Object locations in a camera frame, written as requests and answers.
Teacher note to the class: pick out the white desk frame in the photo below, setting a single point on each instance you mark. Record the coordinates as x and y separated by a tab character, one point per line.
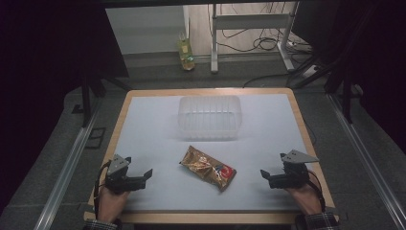
214	41

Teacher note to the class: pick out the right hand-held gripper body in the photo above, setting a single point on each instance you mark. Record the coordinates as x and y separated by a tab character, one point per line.
295	174

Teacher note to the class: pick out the aluminium floor rail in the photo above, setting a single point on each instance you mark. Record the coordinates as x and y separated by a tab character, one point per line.
367	163
67	172

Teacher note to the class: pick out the person's right hand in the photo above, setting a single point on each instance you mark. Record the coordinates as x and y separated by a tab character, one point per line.
304	198

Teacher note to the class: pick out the white table mat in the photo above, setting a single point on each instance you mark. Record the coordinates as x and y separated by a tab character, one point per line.
166	153

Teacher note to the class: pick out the clear plastic container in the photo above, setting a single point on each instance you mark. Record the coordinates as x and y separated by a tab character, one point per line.
209	117

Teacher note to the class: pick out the yellow liquid bottle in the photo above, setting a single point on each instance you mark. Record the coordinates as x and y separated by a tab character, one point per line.
186	54

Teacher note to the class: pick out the dark curtain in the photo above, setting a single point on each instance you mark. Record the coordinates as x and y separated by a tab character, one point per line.
41	80
379	64

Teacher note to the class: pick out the person's left hand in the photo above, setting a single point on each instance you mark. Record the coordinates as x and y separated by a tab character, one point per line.
110	201

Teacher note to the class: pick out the black metal stand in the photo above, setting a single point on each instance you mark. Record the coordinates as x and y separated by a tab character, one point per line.
86	99
346	96

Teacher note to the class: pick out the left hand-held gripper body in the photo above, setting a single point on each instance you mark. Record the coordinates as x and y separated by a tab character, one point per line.
117	179

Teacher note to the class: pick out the gold snack packet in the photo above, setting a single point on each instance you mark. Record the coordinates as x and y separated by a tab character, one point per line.
207	168

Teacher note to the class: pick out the black floor plate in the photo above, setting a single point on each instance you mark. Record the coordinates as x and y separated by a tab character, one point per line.
95	138

